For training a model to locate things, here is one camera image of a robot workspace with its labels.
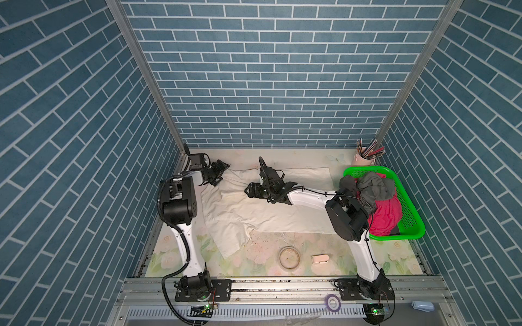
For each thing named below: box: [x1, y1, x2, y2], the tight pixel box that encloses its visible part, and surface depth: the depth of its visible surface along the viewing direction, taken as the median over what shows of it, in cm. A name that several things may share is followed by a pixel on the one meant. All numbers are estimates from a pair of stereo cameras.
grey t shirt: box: [338, 171, 396, 214], surface depth 91 cm
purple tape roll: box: [325, 294, 342, 313], surface depth 72 cm
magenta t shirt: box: [354, 173, 403, 237], surface depth 85 cm
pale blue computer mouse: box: [410, 300, 435, 313], surface depth 71 cm
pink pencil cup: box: [352, 153, 376, 167], surface depth 107 cm
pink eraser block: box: [311, 254, 330, 265], surface depth 81 cm
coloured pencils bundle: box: [356, 137, 386, 160], surface depth 107 cm
